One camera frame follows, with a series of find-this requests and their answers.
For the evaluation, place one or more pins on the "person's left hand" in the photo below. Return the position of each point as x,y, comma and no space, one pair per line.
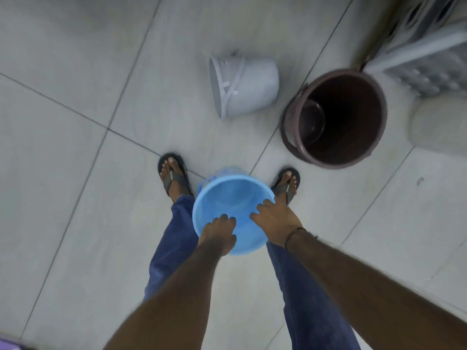
218,235

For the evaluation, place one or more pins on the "person's right hand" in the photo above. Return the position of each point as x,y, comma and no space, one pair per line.
275,222

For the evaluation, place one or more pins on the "person's right fingers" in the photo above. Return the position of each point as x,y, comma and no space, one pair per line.
261,211

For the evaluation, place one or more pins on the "person's left fingers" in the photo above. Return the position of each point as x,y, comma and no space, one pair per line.
226,221

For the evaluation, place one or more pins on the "blue plastic bucket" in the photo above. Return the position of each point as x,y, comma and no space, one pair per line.
230,205

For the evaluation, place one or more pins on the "person's right forearm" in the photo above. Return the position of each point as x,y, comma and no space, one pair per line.
372,295

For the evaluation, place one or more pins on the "person's left forearm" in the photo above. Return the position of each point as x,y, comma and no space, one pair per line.
175,306

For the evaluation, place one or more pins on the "person's right foot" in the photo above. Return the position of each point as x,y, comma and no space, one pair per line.
284,191

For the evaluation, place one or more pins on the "person's foot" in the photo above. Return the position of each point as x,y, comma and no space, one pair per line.
174,182
284,191

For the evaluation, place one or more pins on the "grey right flip-flop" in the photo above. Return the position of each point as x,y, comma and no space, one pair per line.
288,187

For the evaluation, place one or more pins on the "grey flip-flop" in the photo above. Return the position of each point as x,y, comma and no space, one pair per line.
181,178
288,187

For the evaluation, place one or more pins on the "black wrist thread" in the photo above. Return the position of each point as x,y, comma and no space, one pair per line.
293,235

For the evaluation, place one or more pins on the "person's left leg in jeans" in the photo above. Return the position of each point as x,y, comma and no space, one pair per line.
173,247

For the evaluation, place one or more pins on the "person's leg in jeans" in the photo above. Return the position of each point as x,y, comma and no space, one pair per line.
173,247
310,309

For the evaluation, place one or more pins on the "grey left flip-flop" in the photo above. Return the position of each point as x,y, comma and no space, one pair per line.
181,178

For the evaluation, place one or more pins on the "person's left foot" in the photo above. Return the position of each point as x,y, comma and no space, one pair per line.
174,182

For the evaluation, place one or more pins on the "brown plastic mug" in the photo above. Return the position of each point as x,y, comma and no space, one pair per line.
310,123

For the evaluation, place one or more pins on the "person's right leg in jeans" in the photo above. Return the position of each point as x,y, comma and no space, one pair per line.
310,309

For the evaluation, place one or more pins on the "white plastic bucket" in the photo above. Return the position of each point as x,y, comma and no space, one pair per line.
244,87

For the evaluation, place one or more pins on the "brown plastic bucket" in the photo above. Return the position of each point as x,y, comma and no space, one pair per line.
346,116

